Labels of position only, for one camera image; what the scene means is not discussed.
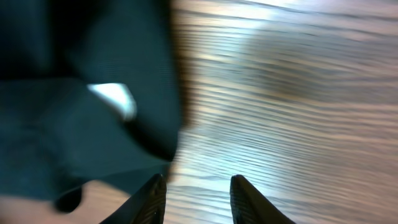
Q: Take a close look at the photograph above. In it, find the black polo shirt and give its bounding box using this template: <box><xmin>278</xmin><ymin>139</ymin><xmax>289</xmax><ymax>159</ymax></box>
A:
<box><xmin>1</xmin><ymin>0</ymin><xmax>182</xmax><ymax>212</ymax></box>

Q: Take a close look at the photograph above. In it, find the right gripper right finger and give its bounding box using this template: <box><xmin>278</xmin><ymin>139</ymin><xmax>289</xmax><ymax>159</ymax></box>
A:
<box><xmin>229</xmin><ymin>175</ymin><xmax>295</xmax><ymax>224</ymax></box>

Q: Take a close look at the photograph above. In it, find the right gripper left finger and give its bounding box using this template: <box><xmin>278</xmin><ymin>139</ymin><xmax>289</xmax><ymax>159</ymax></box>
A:
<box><xmin>100</xmin><ymin>174</ymin><xmax>167</xmax><ymax>224</ymax></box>

